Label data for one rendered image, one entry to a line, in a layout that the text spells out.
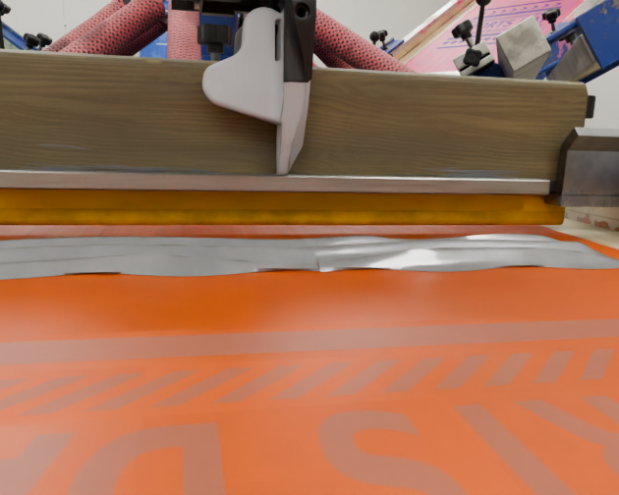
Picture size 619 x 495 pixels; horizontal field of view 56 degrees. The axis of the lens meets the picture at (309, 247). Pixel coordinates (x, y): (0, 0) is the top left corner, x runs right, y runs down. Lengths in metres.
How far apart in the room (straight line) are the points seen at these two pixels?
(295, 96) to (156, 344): 0.19
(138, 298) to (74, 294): 0.03
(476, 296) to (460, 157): 0.16
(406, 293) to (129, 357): 0.12
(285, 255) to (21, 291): 0.12
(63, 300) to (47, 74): 0.16
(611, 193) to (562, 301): 0.19
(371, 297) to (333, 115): 0.16
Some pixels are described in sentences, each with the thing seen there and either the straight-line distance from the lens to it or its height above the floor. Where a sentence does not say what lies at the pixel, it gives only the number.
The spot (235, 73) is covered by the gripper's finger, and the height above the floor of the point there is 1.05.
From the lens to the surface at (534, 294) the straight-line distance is 0.28.
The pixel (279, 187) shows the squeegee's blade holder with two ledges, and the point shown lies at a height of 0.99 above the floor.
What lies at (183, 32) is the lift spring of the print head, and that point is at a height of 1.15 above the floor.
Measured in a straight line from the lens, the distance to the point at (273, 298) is 0.24.
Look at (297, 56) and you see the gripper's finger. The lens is 0.34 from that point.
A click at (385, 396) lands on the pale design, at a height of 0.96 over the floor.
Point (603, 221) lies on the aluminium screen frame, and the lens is 0.51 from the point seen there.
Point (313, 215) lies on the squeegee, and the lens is 0.38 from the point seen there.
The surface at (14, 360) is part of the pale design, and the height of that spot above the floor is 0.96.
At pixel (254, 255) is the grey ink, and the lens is 0.29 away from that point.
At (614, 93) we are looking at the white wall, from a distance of 3.32.
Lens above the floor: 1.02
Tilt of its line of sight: 12 degrees down
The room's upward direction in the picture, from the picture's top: 2 degrees clockwise
